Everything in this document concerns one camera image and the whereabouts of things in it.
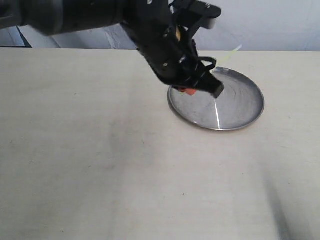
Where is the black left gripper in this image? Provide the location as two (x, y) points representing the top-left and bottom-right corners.
(121, 15), (224, 98)

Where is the green glow stick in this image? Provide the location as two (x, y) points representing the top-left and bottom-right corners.
(217, 44), (243, 65)

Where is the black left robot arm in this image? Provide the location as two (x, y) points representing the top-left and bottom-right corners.
(0, 0), (224, 98)

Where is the round stainless steel plate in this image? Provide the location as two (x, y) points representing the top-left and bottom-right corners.
(167, 67), (265, 131)

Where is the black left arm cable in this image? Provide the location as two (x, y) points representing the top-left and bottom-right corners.
(197, 56), (217, 73)

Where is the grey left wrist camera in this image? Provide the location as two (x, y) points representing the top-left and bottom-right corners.
(169, 0), (223, 30)

